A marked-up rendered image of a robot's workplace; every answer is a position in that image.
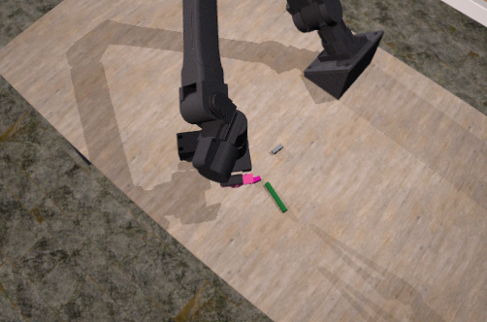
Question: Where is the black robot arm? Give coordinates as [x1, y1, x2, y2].
[177, 0, 368, 183]

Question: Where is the green rod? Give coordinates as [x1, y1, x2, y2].
[265, 182, 287, 212]

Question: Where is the grey rod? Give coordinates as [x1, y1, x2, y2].
[272, 144, 283, 155]

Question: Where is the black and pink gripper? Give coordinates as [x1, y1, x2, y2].
[220, 138, 254, 188]

